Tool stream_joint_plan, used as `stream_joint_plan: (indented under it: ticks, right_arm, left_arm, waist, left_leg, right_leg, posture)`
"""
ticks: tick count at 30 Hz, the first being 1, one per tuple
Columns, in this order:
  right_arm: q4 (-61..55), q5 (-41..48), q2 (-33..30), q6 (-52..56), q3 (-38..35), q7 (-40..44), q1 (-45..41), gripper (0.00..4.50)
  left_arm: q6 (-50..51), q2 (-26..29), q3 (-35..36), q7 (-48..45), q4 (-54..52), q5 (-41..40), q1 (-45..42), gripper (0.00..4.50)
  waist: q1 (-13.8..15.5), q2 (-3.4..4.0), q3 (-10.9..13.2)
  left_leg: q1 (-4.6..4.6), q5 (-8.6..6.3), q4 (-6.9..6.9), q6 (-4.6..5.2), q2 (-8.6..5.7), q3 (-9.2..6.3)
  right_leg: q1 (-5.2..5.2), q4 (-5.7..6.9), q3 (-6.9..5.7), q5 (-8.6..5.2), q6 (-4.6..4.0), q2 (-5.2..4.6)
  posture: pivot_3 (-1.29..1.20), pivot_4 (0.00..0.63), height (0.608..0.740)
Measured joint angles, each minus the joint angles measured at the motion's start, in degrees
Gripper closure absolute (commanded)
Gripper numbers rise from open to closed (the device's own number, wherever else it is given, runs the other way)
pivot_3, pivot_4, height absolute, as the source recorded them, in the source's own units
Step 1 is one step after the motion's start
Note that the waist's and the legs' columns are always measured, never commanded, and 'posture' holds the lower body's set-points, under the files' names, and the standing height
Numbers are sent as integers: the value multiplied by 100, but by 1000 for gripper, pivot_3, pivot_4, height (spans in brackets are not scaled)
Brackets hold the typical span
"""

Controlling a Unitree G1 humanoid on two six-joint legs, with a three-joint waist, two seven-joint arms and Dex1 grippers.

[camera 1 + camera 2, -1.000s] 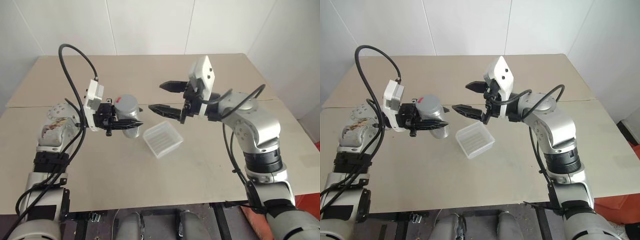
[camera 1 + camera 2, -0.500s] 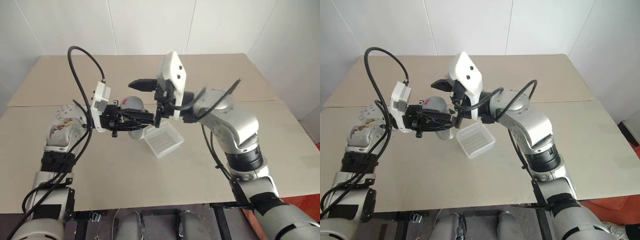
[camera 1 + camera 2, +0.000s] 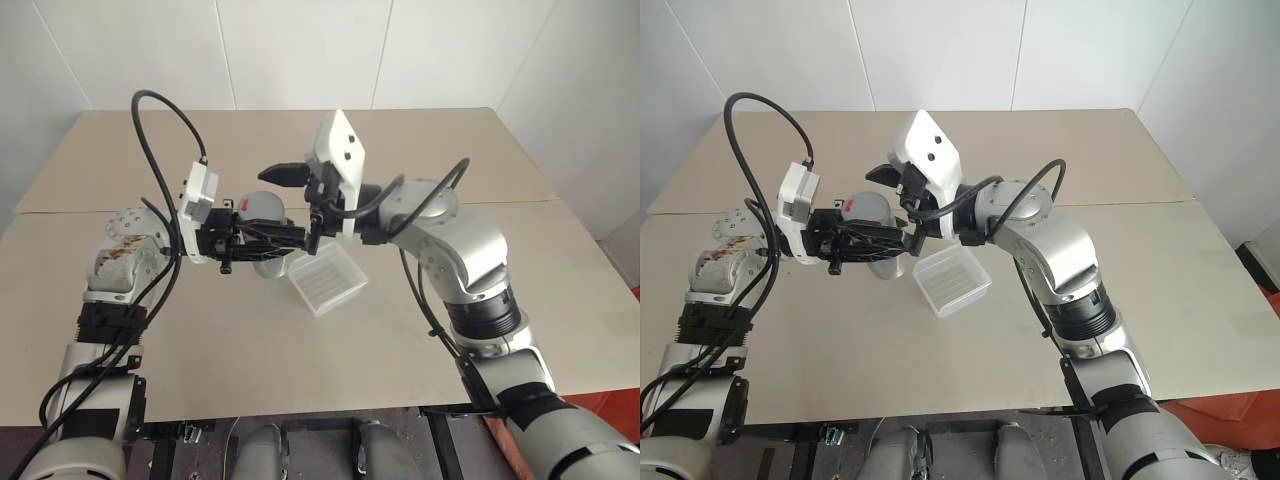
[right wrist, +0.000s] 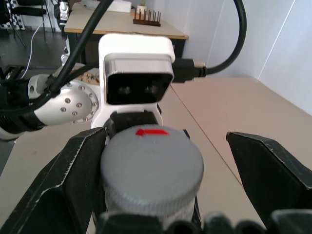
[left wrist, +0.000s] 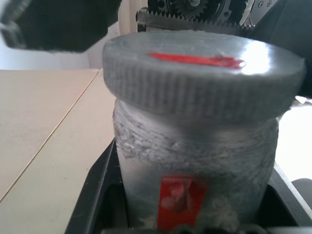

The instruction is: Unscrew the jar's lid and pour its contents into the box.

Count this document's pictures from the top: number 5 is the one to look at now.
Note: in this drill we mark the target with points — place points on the grey ribbed lid red tape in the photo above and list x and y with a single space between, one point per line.
195 85

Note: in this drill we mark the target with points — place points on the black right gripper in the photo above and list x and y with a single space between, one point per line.
185 9

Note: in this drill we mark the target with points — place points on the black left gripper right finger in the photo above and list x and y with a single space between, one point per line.
285 209

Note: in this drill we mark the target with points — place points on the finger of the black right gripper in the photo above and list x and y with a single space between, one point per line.
292 29
61 24

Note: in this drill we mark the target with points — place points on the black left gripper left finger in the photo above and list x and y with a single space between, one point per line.
97 195

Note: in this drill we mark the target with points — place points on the grey jar with red tape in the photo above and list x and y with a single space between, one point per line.
195 151

